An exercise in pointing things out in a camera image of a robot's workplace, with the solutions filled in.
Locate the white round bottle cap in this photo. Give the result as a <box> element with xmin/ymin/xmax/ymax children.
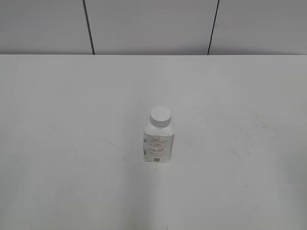
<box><xmin>149</xmin><ymin>106</ymin><xmax>172</xmax><ymax>128</ymax></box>

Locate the white square meinianda bottle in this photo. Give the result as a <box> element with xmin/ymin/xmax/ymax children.
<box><xmin>143</xmin><ymin>117</ymin><xmax>175</xmax><ymax>162</ymax></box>

